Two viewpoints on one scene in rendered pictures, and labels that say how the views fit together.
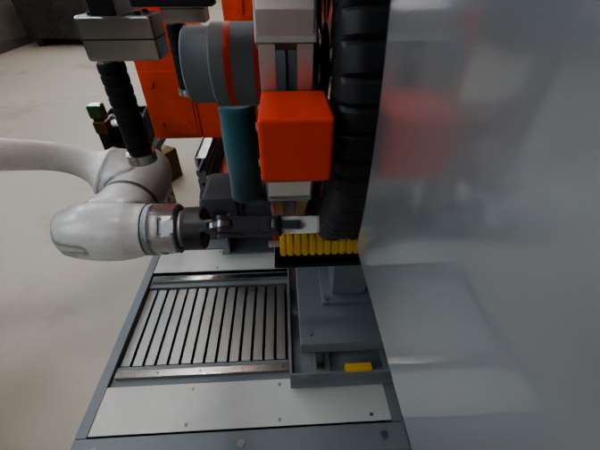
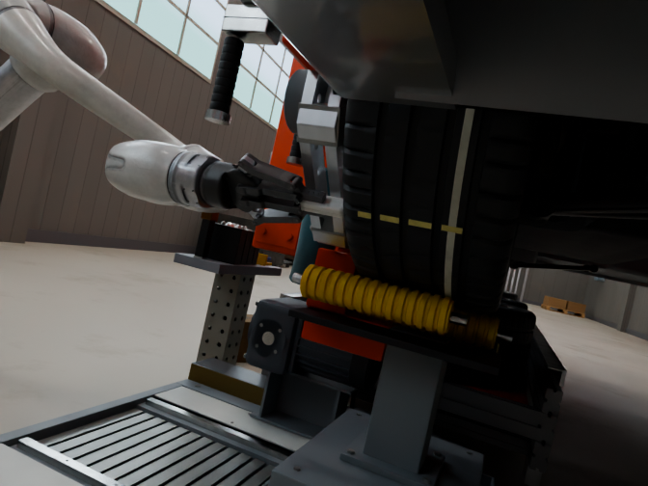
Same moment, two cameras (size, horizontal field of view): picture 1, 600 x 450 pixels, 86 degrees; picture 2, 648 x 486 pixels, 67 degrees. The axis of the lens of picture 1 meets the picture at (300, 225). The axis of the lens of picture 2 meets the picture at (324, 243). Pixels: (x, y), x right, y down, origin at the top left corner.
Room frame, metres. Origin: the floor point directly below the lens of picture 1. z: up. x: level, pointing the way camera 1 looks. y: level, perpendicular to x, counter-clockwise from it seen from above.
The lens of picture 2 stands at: (-0.22, -0.31, 0.58)
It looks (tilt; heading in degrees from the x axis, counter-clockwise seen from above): 0 degrees down; 24
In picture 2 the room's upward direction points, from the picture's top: 12 degrees clockwise
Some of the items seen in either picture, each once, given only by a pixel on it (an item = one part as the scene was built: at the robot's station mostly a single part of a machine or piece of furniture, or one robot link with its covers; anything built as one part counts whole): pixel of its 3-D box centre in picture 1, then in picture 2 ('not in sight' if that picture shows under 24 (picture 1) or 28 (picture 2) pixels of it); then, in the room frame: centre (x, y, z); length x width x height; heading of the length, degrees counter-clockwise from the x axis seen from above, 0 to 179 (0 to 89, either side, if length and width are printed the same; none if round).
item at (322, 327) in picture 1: (348, 262); (405, 408); (0.67, -0.14, 0.32); 0.40 x 0.30 x 0.28; 3
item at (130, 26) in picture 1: (124, 34); (253, 23); (0.48, 0.22, 0.93); 0.09 x 0.05 x 0.05; 93
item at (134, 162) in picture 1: (127, 112); (226, 78); (0.47, 0.25, 0.83); 0.04 x 0.04 x 0.16
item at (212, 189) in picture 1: (263, 217); (325, 371); (0.96, 0.13, 0.26); 0.42 x 0.18 x 0.35; 93
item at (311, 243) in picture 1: (334, 241); (374, 297); (0.54, -0.08, 0.51); 0.29 x 0.06 x 0.06; 93
